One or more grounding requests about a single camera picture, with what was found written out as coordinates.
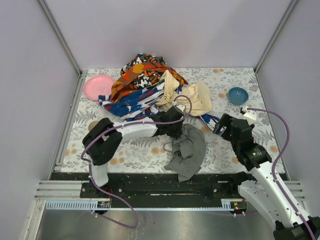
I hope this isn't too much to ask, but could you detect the cream beige cloth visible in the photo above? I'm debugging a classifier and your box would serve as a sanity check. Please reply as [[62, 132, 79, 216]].
[[155, 70, 213, 117]]

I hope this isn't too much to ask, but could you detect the grey cloth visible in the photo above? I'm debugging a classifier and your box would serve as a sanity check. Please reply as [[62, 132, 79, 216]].
[[164, 124, 207, 182]]

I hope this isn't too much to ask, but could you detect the blue white red cloth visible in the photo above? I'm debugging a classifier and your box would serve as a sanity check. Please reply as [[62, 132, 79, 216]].
[[98, 83, 220, 130]]

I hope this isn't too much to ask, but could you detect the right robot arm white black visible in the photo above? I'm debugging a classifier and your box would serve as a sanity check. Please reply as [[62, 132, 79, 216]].
[[213, 108, 320, 240]]

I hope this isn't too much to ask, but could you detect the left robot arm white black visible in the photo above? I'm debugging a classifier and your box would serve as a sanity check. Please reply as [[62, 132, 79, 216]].
[[81, 104, 186, 187]]

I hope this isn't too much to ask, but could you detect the orange camouflage cloth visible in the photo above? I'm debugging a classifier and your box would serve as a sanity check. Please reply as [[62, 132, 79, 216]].
[[110, 53, 188, 103]]

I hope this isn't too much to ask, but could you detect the blue bowl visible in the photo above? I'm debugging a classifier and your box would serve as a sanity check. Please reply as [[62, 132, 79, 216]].
[[228, 87, 249, 105]]

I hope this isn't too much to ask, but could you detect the beige paper cup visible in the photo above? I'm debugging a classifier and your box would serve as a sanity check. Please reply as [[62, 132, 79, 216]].
[[88, 120, 99, 131]]

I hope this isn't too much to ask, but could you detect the pink plate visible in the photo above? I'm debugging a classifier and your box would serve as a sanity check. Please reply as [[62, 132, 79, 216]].
[[83, 74, 115, 101]]

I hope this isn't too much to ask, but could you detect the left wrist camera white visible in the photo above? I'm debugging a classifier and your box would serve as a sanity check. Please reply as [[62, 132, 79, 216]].
[[172, 101, 186, 115]]

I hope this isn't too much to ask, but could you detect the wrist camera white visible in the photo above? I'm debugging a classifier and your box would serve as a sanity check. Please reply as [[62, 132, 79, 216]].
[[240, 106, 257, 121], [172, 101, 186, 115]]

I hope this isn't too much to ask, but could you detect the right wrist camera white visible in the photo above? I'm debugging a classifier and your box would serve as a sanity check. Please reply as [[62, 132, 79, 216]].
[[240, 106, 257, 121]]

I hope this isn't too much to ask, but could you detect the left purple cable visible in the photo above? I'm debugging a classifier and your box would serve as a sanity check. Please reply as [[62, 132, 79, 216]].
[[80, 94, 193, 229]]

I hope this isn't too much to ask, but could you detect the purple cable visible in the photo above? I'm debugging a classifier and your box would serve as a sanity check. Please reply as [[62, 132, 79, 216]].
[[80, 94, 193, 229], [214, 107, 317, 240]]

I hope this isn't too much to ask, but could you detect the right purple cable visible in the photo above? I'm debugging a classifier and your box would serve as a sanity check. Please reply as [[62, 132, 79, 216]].
[[214, 107, 317, 240]]

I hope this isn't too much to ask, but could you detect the right slotted cable duct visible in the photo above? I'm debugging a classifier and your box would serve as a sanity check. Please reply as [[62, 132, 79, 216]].
[[221, 198, 247, 210]]

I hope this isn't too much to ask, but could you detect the slotted cable duct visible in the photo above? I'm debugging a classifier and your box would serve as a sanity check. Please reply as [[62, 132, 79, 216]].
[[45, 200, 111, 211], [221, 198, 247, 210]]

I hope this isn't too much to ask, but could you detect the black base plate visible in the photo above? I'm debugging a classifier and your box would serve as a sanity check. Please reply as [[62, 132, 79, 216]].
[[80, 173, 251, 212]]

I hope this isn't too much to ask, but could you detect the right aluminium frame post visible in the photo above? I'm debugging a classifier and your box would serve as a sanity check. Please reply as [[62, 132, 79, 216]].
[[254, 0, 300, 74]]

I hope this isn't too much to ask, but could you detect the aluminium frame post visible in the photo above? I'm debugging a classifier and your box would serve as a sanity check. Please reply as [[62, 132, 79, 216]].
[[254, 0, 300, 74], [36, 0, 83, 76]]

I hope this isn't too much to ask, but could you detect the left aluminium frame post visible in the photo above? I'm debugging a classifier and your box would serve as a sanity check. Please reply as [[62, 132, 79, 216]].
[[36, 0, 83, 76]]

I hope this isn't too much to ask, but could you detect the aluminium front rail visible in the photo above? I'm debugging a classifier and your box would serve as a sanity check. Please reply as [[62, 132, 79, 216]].
[[34, 180, 305, 202]]

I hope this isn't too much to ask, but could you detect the left slotted cable duct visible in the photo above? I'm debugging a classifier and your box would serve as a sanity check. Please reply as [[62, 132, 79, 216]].
[[45, 200, 111, 211]]

